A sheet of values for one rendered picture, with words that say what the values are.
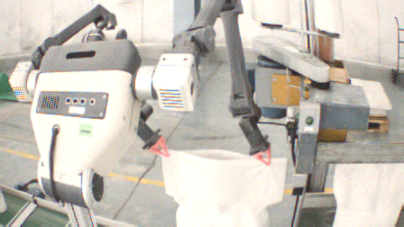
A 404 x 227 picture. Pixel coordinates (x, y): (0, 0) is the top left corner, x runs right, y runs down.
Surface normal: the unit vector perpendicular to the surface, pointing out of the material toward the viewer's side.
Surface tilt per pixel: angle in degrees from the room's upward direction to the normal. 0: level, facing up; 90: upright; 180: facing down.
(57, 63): 50
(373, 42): 91
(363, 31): 90
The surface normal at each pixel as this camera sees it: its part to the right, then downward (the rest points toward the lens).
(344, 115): -0.22, 0.36
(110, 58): -0.18, -0.32
